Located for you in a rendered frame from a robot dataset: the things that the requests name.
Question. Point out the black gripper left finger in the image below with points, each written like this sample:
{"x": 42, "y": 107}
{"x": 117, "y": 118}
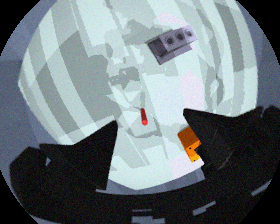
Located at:
{"x": 91, "y": 157}

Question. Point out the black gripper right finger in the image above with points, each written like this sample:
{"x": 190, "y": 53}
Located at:
{"x": 219, "y": 134}

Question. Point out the red peg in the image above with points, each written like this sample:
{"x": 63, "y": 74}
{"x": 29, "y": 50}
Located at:
{"x": 144, "y": 117}

